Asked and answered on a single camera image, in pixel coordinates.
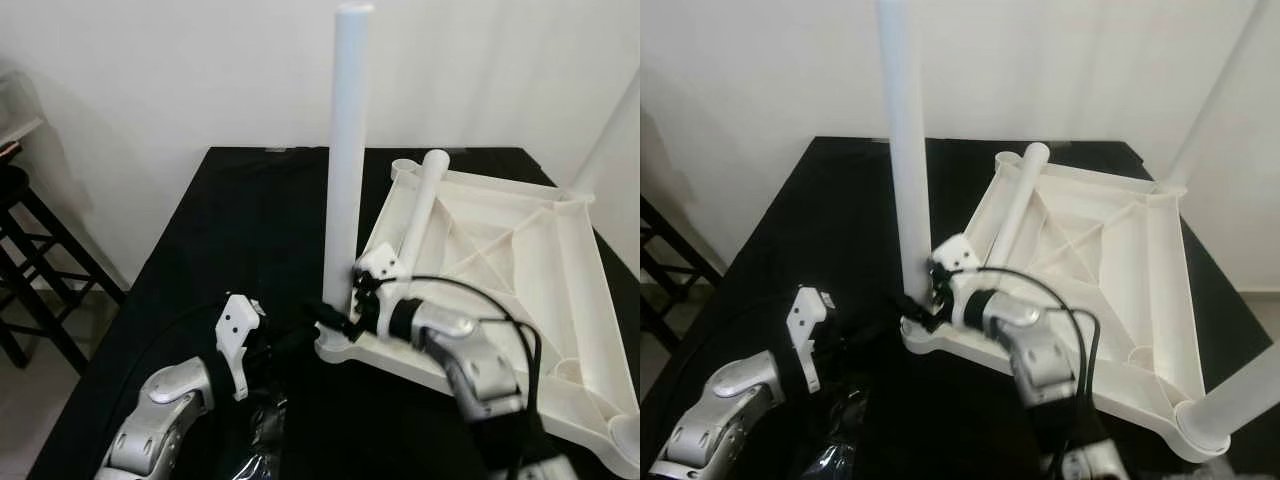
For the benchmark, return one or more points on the clear plastic wrap piece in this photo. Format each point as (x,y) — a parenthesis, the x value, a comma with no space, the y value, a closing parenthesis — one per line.
(265,435)
(842,435)

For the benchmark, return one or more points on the white plastic table leg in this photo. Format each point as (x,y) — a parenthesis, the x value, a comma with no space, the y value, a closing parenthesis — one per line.
(1220,100)
(905,150)
(348,150)
(1235,395)
(1020,200)
(422,210)
(610,135)

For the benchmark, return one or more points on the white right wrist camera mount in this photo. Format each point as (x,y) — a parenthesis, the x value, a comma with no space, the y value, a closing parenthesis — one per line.
(955,255)
(378,268)

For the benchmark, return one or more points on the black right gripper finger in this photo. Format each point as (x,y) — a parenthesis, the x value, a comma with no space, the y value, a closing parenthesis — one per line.
(328,317)
(918,308)

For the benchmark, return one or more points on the white plastic table top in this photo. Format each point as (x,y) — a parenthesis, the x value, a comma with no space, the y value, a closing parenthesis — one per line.
(1100,260)
(520,270)

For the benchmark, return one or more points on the black wooden stool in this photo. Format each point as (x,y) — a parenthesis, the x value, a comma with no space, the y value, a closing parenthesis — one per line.
(675,270)
(50,260)

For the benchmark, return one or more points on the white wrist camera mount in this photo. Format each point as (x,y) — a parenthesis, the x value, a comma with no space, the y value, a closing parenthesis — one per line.
(810,330)
(378,268)
(955,255)
(240,335)

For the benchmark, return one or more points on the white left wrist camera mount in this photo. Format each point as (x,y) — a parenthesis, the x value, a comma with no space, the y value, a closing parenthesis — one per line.
(240,335)
(810,330)

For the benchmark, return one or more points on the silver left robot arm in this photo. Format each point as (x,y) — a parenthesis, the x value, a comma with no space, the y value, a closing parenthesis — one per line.
(160,415)
(720,410)

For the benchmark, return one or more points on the clear container green lid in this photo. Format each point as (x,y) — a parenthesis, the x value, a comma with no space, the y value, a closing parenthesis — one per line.
(18,105)

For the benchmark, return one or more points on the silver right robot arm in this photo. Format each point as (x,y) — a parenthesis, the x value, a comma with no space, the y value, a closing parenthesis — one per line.
(1040,360)
(470,370)

